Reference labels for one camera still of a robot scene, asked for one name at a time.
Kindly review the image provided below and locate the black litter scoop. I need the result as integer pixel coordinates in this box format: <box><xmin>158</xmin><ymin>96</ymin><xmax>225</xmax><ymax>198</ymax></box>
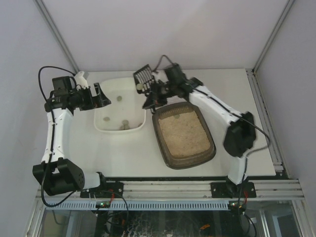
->
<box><xmin>133</xmin><ymin>64</ymin><xmax>155</xmax><ymax>96</ymax></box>

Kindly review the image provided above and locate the dark brown litter box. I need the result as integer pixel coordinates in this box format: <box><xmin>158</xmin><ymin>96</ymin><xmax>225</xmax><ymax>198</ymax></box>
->
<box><xmin>152</xmin><ymin>102</ymin><xmax>216</xmax><ymax>170</ymax></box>

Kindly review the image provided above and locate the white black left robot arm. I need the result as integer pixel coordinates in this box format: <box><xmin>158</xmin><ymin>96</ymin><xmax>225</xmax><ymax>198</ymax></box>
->
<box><xmin>33</xmin><ymin>71</ymin><xmax>111</xmax><ymax>196</ymax></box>

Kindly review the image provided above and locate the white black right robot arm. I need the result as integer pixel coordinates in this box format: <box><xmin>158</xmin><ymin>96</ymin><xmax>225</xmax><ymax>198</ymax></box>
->
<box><xmin>133</xmin><ymin>63</ymin><xmax>256</xmax><ymax>185</ymax></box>

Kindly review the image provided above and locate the white plastic tub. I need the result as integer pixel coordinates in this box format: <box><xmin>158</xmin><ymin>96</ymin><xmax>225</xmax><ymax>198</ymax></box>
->
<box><xmin>94</xmin><ymin>77</ymin><xmax>146</xmax><ymax>134</ymax></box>

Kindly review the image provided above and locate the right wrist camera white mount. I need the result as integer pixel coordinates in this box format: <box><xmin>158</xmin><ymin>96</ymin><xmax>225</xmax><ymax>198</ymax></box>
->
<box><xmin>152</xmin><ymin>70</ymin><xmax>168</xmax><ymax>82</ymax></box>

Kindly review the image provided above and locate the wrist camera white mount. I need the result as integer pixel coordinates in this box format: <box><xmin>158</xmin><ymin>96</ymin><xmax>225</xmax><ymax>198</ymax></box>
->
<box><xmin>74</xmin><ymin>71</ymin><xmax>89</xmax><ymax>89</ymax></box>
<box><xmin>152</xmin><ymin>70</ymin><xmax>168</xmax><ymax>82</ymax></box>

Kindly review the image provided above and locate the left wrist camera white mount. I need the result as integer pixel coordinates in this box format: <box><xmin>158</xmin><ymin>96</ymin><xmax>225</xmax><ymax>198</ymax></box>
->
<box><xmin>74</xmin><ymin>71</ymin><xmax>89</xmax><ymax>89</ymax></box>

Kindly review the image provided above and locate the black right camera cable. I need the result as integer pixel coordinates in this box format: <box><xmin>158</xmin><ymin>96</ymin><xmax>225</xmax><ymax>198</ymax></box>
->
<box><xmin>153</xmin><ymin>54</ymin><xmax>178</xmax><ymax>72</ymax></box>

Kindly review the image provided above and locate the black camera cable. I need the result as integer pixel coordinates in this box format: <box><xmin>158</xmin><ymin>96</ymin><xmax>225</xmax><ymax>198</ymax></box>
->
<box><xmin>37</xmin><ymin>65</ymin><xmax>77</xmax><ymax>99</ymax></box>
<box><xmin>153</xmin><ymin>54</ymin><xmax>178</xmax><ymax>72</ymax></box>

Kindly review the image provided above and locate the black left camera cable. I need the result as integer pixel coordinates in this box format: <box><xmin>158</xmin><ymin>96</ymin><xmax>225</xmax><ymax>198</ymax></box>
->
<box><xmin>37</xmin><ymin>65</ymin><xmax>77</xmax><ymax>99</ymax></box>

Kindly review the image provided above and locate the aluminium frame post left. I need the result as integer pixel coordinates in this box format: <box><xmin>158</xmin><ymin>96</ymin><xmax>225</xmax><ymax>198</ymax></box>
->
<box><xmin>34</xmin><ymin>0</ymin><xmax>79</xmax><ymax>73</ymax></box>

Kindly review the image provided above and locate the aluminium frame post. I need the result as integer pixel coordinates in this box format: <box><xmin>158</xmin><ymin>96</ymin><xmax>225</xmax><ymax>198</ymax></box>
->
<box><xmin>252</xmin><ymin>0</ymin><xmax>296</xmax><ymax>74</ymax></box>
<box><xmin>34</xmin><ymin>0</ymin><xmax>79</xmax><ymax>73</ymax></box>

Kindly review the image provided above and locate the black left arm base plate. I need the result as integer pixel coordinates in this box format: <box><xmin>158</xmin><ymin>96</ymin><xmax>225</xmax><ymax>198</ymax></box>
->
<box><xmin>80</xmin><ymin>181</ymin><xmax>124</xmax><ymax>199</ymax></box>

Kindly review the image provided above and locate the grey slotted cable duct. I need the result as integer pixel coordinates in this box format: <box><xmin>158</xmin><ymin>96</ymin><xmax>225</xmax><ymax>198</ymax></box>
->
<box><xmin>47</xmin><ymin>200</ymin><xmax>229</xmax><ymax>211</ymax></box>

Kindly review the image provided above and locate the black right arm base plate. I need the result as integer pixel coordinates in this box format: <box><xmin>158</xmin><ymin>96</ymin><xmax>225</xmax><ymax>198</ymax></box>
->
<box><xmin>210</xmin><ymin>182</ymin><xmax>257</xmax><ymax>198</ymax></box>

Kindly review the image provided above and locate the aluminium frame post right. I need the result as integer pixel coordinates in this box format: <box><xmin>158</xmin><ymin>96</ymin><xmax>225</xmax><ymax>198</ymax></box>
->
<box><xmin>252</xmin><ymin>0</ymin><xmax>296</xmax><ymax>74</ymax></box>

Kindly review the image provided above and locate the aluminium front rail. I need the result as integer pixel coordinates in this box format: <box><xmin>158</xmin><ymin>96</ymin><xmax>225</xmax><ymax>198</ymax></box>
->
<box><xmin>36</xmin><ymin>179</ymin><xmax>305</xmax><ymax>201</ymax></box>

